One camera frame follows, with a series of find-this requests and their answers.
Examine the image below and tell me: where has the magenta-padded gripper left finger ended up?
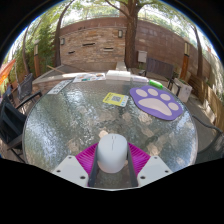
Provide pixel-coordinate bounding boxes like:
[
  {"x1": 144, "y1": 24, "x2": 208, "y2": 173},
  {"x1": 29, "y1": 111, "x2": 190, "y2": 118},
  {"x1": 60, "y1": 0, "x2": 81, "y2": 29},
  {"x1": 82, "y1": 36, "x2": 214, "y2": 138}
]
[{"x1": 51, "y1": 143, "x2": 100, "y2": 188}]

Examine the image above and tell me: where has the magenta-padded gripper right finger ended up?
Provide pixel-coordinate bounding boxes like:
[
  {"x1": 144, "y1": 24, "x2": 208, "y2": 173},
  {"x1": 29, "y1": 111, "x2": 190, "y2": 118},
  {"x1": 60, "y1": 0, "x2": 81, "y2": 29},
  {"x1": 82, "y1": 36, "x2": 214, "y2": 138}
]
[{"x1": 126, "y1": 142, "x2": 174, "y2": 188}]

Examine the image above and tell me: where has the white computer mouse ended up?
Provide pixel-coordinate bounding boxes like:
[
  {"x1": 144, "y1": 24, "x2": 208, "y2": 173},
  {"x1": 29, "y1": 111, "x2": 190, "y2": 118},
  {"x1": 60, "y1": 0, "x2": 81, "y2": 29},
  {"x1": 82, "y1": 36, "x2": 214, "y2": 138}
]
[{"x1": 96, "y1": 133, "x2": 129, "y2": 174}]

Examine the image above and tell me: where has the purple paw-shaped mouse pad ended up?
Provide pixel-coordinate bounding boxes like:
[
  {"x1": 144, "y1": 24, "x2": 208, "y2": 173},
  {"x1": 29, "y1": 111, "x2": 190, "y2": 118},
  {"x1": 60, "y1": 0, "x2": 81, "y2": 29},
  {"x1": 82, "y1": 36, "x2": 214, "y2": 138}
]
[{"x1": 129, "y1": 85, "x2": 185, "y2": 121}]

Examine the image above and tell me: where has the black armchair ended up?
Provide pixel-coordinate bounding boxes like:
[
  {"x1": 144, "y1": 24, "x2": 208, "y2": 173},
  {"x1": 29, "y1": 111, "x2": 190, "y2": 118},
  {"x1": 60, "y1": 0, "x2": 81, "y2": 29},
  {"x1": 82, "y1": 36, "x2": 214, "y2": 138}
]
[{"x1": 0, "y1": 96, "x2": 28, "y2": 164}]

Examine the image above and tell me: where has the yellow card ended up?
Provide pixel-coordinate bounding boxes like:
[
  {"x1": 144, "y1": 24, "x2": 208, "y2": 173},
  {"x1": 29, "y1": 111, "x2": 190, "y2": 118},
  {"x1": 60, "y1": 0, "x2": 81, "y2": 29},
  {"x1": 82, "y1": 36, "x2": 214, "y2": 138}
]
[{"x1": 102, "y1": 92, "x2": 130, "y2": 108}]

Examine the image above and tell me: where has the grey printed leaflet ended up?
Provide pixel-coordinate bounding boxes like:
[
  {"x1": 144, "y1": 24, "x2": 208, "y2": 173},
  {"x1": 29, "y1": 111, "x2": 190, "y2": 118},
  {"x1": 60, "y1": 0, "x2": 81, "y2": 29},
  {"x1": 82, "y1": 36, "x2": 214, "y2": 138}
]
[{"x1": 47, "y1": 79, "x2": 73, "y2": 96}]

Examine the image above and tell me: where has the white square planter box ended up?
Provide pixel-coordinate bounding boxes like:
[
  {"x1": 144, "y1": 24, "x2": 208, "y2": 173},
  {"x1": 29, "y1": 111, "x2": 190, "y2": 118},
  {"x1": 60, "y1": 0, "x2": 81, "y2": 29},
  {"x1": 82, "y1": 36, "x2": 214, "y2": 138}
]
[{"x1": 173, "y1": 77, "x2": 194, "y2": 104}]

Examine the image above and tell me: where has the green small box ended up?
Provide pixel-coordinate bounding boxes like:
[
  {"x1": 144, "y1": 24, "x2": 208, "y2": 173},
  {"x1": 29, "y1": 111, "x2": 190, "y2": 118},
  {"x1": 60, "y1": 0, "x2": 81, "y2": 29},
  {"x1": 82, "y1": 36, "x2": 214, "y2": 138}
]
[{"x1": 148, "y1": 79, "x2": 164, "y2": 90}]

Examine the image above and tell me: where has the thin white book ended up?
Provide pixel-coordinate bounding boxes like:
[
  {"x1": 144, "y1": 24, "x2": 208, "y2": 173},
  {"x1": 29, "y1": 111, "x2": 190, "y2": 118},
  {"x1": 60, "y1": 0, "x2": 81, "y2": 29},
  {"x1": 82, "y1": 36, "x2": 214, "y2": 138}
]
[{"x1": 130, "y1": 75, "x2": 149, "y2": 84}]

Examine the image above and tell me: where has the black mesh chair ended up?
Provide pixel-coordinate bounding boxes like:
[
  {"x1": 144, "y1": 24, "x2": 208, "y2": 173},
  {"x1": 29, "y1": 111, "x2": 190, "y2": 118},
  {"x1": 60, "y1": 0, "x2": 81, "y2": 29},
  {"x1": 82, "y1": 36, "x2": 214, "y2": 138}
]
[{"x1": 16, "y1": 73, "x2": 44, "y2": 111}]

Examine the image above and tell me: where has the colourful magazine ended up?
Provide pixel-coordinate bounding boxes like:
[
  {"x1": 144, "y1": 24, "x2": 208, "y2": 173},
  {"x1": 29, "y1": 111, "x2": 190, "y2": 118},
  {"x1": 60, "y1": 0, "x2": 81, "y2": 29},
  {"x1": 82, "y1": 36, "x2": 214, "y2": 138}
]
[{"x1": 72, "y1": 72, "x2": 107, "y2": 84}]

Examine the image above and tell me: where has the stone raised bed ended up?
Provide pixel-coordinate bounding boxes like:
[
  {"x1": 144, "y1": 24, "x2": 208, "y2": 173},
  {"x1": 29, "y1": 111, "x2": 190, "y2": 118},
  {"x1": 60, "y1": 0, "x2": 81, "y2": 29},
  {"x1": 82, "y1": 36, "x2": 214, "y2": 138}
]
[{"x1": 32, "y1": 61, "x2": 128, "y2": 94}]

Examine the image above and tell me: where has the thick white book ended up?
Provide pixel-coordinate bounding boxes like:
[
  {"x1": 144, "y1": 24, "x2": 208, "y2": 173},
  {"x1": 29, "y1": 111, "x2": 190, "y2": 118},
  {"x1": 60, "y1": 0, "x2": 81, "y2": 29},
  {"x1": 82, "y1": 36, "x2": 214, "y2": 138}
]
[{"x1": 105, "y1": 69, "x2": 132, "y2": 82}]

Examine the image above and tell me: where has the black slatted garden chair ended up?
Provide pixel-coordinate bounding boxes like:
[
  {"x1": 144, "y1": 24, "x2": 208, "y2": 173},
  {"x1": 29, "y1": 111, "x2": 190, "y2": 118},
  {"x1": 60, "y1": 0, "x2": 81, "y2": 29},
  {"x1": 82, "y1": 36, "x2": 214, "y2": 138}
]
[{"x1": 138, "y1": 57, "x2": 176, "y2": 91}]

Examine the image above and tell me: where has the orange fabric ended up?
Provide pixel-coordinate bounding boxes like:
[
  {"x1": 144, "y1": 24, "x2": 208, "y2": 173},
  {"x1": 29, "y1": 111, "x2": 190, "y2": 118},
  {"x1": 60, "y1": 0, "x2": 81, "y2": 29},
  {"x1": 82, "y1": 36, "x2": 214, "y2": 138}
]
[{"x1": 0, "y1": 59, "x2": 17, "y2": 86}]

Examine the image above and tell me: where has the tree trunk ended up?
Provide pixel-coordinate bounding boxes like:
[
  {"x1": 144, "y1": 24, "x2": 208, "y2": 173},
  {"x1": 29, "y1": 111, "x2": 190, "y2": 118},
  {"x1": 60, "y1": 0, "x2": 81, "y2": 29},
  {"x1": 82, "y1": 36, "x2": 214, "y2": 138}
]
[{"x1": 123, "y1": 0, "x2": 140, "y2": 70}]

